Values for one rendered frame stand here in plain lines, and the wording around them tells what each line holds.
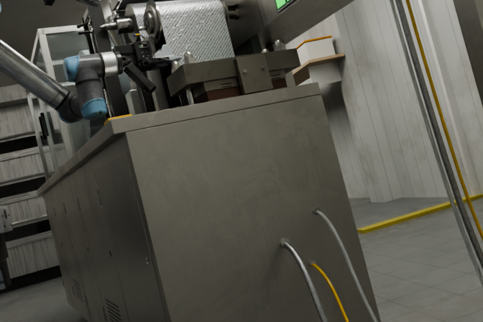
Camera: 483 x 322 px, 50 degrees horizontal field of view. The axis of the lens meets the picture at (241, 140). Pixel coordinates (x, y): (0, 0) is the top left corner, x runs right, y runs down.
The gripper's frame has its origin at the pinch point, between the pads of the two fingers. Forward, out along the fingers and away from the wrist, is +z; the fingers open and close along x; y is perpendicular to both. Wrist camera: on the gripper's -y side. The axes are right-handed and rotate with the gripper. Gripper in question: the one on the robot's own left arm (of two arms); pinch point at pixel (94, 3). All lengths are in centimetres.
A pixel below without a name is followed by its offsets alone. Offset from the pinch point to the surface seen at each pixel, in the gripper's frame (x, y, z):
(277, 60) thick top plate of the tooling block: -28, 3, 56
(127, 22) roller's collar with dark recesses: 20.1, 9.5, 12.6
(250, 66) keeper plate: -30, -5, 49
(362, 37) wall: 246, 240, 230
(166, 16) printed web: -8.1, 5.7, 21.6
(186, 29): -8.1, 5.6, 29.4
